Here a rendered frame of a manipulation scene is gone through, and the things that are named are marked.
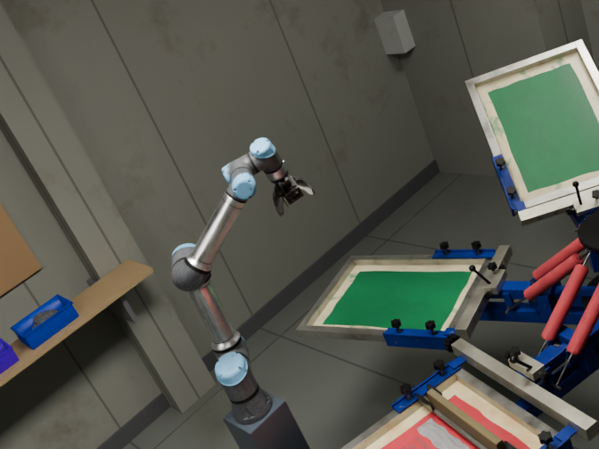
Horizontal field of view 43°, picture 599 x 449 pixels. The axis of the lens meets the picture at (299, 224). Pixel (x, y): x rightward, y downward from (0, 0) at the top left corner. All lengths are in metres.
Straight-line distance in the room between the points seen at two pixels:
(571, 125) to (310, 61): 2.46
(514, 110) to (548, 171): 0.38
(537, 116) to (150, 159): 2.41
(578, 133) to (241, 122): 2.44
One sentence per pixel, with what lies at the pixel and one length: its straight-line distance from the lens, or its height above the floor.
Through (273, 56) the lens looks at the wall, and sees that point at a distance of 5.49.
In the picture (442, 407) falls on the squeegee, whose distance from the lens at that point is 2.81.
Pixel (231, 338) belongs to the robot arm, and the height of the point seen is 1.46.
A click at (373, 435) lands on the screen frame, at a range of 2.90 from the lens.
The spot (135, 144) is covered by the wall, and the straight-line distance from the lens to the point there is 4.91.
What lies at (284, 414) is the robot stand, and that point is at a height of 1.15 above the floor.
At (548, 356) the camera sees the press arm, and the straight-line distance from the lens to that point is 2.88.
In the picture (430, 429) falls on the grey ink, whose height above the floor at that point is 0.96.
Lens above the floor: 2.92
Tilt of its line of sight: 26 degrees down
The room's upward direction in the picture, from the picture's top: 24 degrees counter-clockwise
